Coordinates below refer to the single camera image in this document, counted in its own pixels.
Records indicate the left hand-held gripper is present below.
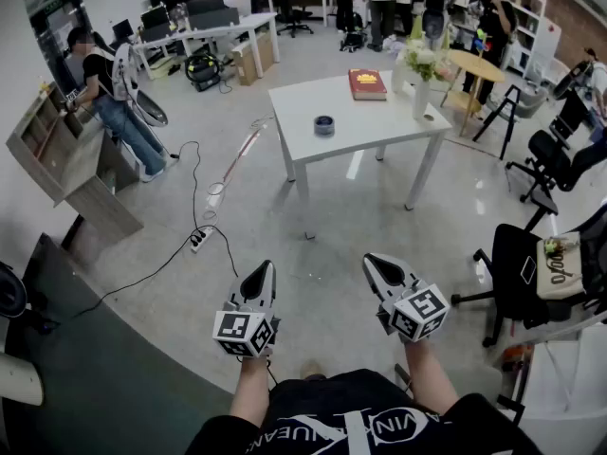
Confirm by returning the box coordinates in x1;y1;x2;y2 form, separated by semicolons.
212;259;282;360

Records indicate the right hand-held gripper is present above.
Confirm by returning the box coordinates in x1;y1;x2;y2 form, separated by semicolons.
362;252;451;345

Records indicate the person's left forearm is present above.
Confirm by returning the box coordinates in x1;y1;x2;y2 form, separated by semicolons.
230;355;271;428

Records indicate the person's right forearm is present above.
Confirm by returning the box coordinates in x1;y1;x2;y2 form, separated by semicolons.
402;337;461;416

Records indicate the white power strip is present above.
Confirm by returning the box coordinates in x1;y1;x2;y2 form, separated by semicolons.
190;227;214;254

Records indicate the person's tan shoe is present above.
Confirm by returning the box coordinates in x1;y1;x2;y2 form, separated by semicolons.
301;358;328;381

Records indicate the black office chair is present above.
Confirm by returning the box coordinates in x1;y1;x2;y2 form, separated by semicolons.
505;117;607;229
450;204;607;349
270;0;315;39

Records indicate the red thin pole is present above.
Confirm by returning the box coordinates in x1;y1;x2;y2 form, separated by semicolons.
221;128;263;182

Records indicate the person's black printed shirt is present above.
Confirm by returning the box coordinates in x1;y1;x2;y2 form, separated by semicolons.
182;367;544;455

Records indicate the beige canvas bag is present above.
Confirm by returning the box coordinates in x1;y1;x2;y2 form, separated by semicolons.
535;231;588;301

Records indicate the white ceramic vase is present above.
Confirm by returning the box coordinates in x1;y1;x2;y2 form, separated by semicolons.
390;62;410;95
412;79;431;120

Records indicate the wooden shelf cabinet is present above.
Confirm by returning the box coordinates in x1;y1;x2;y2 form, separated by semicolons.
5;82;144;255

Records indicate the red hardcover book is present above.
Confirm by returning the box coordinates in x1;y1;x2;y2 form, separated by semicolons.
348;67;389;102

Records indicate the white table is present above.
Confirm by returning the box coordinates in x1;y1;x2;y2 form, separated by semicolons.
519;323;607;428

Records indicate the black step stool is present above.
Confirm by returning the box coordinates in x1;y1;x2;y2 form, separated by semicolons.
471;84;524;161

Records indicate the black yellow vacuum cleaner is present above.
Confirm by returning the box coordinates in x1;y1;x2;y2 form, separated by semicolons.
183;52;223;93

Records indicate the cardboard box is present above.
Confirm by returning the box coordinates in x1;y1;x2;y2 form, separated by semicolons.
230;30;276;87

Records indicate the white flower bouquet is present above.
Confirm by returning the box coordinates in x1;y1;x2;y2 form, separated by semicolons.
401;35;454;84

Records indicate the round wooden side table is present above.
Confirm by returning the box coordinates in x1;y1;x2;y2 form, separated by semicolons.
445;48;506;137

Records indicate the black green backpack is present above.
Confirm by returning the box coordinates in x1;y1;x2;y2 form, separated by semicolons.
339;29;369;54

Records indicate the colourful block toy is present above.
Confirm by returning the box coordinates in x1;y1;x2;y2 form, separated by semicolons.
473;28;492;60

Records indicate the long white desk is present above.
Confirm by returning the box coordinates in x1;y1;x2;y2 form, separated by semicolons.
132;11;279;81

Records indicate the grey desk partition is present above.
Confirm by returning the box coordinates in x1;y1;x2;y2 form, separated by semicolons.
185;0;241;30

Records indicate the small black monitor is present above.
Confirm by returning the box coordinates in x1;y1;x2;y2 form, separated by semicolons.
139;5;172;31

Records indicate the black laptop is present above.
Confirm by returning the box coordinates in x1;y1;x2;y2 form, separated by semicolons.
111;18;135;43

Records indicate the white shelf unit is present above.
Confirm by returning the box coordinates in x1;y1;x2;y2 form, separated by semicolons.
450;0;547;80

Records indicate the black framed glass door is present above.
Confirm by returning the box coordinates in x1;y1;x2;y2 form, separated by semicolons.
28;0;94;94

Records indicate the black power cable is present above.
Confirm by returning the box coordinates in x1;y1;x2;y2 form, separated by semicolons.
70;237;210;321
168;139;203;244
208;225;240;279

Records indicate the white coiled cable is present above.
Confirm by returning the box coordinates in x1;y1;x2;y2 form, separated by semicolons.
202;181;229;225

